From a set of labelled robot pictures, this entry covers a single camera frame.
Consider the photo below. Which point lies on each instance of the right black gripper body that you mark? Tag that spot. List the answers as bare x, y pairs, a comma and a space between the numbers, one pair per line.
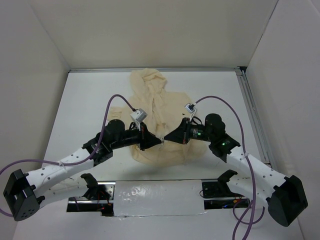
195, 131

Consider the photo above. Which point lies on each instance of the aluminium frame rail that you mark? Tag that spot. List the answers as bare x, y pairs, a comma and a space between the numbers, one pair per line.
221, 90

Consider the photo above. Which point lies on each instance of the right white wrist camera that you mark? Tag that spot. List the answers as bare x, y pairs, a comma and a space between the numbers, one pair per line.
190, 107

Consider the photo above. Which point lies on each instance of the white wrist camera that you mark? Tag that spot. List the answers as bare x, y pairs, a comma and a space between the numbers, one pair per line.
138, 115
190, 107

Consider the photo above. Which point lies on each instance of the cream fabric jacket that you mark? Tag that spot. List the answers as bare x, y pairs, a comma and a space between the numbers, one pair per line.
165, 110

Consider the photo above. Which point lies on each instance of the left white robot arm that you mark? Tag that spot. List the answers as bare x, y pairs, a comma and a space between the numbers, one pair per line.
27, 192

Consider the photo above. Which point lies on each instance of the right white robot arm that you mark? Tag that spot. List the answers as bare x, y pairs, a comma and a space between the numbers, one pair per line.
283, 197

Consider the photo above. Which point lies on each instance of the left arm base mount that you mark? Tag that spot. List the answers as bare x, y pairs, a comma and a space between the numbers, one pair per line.
99, 197

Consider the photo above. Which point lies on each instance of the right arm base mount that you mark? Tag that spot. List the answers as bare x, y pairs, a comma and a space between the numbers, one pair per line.
217, 195

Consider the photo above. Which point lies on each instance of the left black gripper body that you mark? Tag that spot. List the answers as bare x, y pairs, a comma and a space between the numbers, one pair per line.
134, 136

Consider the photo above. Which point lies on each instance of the white front cover sheet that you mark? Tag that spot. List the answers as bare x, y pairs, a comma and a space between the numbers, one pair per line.
158, 198

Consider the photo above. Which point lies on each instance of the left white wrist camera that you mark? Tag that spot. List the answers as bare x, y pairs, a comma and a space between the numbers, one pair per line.
138, 115

